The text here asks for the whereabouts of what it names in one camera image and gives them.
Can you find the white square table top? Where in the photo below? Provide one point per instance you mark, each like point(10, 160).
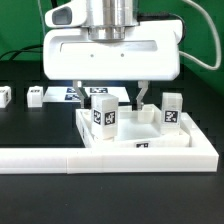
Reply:
point(135, 129)

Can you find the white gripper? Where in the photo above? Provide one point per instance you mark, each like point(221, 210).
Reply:
point(109, 40)

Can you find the white L-shaped obstacle fence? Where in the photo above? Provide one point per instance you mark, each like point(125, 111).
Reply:
point(200, 157)

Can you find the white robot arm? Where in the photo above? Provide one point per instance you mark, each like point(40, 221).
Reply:
point(111, 40)

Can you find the white marker sheet with tags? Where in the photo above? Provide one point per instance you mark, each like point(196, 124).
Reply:
point(68, 94)

